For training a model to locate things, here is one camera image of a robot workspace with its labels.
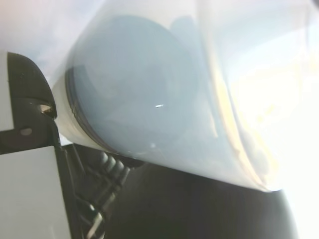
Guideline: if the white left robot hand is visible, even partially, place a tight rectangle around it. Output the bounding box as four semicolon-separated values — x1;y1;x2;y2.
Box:
0;51;300;239

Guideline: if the large clear plastic syringe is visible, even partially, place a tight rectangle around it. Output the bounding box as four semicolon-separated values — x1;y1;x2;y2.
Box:
51;0;319;194

